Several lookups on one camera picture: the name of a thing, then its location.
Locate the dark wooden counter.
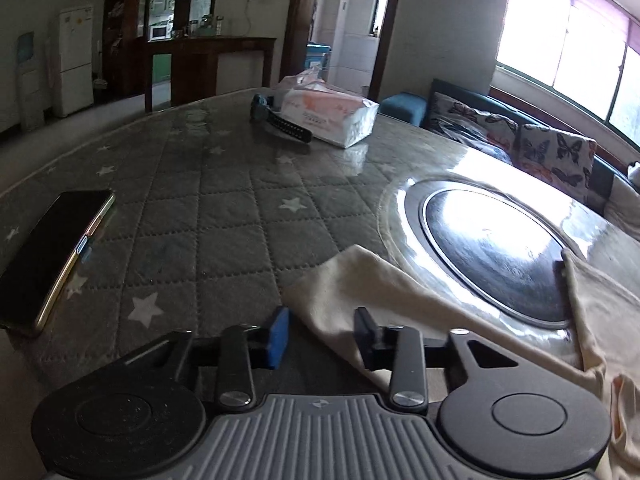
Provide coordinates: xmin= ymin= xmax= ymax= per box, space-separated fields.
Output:
xmin=145 ymin=36 xmax=277 ymax=113

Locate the white orange tissue packet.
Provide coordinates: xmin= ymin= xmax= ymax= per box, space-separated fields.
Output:
xmin=277 ymin=82 xmax=380 ymax=149

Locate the clear plastic bag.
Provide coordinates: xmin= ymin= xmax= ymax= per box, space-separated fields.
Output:
xmin=277 ymin=62 xmax=328 ymax=92

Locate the large butterfly print pillow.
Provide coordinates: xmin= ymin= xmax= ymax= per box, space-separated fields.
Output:
xmin=517 ymin=124 xmax=598 ymax=201

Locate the cream long-sleeve shirt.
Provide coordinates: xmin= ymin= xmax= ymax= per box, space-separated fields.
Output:
xmin=282 ymin=244 xmax=640 ymax=480

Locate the blue cabinet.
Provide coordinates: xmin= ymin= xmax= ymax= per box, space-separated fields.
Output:
xmin=306 ymin=42 xmax=333 ymax=78

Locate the grey quilted star table cover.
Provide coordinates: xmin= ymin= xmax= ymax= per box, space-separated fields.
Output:
xmin=0 ymin=87 xmax=640 ymax=396

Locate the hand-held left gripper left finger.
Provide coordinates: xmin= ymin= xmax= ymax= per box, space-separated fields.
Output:
xmin=117 ymin=306 xmax=292 ymax=411

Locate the small butterfly print pillow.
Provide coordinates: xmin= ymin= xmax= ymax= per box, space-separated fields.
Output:
xmin=427 ymin=92 xmax=521 ymax=136

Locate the round black inset cooktop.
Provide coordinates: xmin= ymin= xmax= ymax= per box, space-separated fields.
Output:
xmin=380 ymin=175 xmax=583 ymax=331

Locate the plain grey pillow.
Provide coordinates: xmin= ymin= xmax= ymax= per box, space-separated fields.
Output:
xmin=605 ymin=175 xmax=640 ymax=238

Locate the black smartphone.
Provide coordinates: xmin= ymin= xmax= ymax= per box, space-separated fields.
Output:
xmin=0 ymin=189 xmax=117 ymax=337

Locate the window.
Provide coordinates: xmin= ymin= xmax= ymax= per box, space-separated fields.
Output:
xmin=492 ymin=0 xmax=640 ymax=151

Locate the flat butterfly print cushion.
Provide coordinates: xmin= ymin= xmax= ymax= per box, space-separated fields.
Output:
xmin=425 ymin=117 xmax=513 ymax=163

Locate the teal watch black strap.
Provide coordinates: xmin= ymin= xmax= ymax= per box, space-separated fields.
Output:
xmin=250 ymin=94 xmax=313 ymax=144

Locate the dark wooden display cabinet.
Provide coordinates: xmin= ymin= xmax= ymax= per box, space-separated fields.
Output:
xmin=102 ymin=0 xmax=221 ymax=98

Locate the brown door frame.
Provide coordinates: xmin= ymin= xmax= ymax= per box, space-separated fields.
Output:
xmin=280 ymin=0 xmax=406 ymax=106

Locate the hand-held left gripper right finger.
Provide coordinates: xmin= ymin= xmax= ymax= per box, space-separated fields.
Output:
xmin=354 ymin=306 xmax=521 ymax=413

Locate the white refrigerator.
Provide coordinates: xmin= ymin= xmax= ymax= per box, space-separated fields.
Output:
xmin=52 ymin=6 xmax=96 ymax=118

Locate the blue corner sofa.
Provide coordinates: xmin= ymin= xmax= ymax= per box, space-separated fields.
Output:
xmin=379 ymin=77 xmax=640 ymax=241

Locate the white water dispenser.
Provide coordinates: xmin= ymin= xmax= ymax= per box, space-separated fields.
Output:
xmin=17 ymin=31 xmax=51 ymax=131

